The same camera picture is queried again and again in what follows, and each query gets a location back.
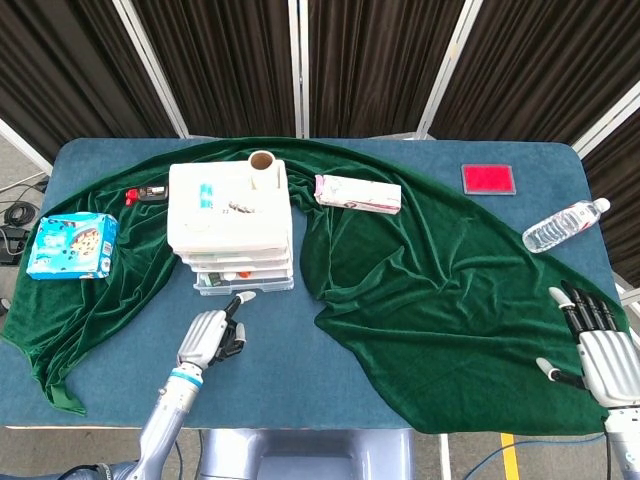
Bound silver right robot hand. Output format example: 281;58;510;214
535;280;640;409

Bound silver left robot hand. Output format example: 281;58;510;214
175;290;257;372

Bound clear drawer with labelled card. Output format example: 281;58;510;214
193;268;296;297

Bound clear drawer with mixed clutter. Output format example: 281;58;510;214
187;259;295;274

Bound clear drawer with green contents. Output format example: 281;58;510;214
177;249;293;263

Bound blue cookie package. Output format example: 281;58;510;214
25;211;119;281

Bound clear plastic water bottle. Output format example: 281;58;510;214
521;197;612;254

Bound red and black small gadget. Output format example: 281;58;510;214
124;183;170;207

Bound grey robot torso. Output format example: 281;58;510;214
197;428;416;480

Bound green velvet cloth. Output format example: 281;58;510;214
0;135;634;435

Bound white toothpaste carton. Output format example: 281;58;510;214
313;173;403;215

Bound black power adapter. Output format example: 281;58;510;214
0;224;29;265

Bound red ink pad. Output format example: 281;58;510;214
460;163;517;196

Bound dark pleated folding screen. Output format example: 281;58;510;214
0;0;640;301

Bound white plastic drawer cabinet frame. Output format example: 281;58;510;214
167;159;295;292

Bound black coiled cable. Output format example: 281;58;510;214
3;203;35;227

